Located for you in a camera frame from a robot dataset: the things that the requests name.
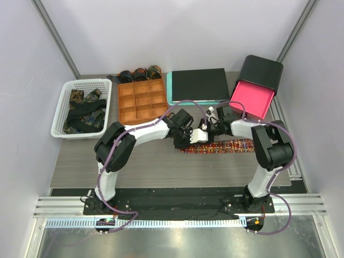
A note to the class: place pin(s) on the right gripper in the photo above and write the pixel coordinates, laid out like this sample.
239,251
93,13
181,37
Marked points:
210,138

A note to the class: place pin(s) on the teal tray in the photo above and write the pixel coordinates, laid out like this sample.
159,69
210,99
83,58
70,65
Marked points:
169,92

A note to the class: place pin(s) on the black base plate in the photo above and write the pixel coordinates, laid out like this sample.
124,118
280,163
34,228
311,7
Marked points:
170,203

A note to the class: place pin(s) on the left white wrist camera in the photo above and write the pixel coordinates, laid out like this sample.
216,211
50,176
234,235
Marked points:
199,135

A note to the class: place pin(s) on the white perforated plastic basket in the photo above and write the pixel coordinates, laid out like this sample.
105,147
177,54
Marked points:
62,109

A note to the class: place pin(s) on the rolled brown floral tie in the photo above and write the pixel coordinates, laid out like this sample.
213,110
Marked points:
140,74

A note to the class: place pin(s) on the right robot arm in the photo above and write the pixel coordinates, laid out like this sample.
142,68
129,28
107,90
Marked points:
274,150

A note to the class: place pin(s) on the black notebook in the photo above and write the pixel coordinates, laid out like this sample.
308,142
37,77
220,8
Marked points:
200,85

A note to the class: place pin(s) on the black tie in basket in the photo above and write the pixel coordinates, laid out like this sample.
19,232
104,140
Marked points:
86,117

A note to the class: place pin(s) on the dark floral tie in basket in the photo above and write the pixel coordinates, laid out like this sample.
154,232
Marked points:
79,97

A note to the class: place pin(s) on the multicoloured plaid tie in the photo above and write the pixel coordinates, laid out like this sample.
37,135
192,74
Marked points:
222,147

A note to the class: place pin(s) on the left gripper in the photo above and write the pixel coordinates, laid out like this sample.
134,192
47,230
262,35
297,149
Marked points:
178,145

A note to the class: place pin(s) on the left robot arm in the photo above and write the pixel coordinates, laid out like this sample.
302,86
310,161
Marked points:
115,147

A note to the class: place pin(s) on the aluminium rail frame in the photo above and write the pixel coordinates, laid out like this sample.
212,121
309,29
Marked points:
300,204

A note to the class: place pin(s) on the white slotted cable duct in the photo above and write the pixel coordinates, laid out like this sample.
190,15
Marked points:
93,222

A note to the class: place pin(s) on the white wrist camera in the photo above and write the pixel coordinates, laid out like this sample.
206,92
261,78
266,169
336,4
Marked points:
211,117
199,135

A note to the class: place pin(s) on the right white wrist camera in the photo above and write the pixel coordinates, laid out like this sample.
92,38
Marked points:
211,117

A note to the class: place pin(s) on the black pink drawer cabinet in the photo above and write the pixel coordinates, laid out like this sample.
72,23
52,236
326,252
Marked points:
256,86

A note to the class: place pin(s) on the orange compartment tray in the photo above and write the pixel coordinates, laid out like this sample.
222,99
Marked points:
141,102

